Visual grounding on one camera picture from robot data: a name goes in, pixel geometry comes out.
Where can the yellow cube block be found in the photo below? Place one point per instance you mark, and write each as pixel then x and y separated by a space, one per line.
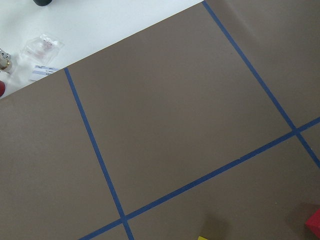
pixel 201 238

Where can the red cube block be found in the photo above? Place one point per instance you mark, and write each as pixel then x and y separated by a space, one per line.
pixel 313 223

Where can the brown paper table cover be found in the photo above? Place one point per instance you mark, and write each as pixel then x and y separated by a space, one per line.
pixel 161 120

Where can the clear plastic bag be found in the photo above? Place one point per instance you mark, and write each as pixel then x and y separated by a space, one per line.
pixel 42 49

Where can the red cylinder bottle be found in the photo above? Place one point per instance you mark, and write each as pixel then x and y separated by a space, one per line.
pixel 2 88

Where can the small brass metal fitting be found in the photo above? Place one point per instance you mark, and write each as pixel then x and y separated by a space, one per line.
pixel 5 61

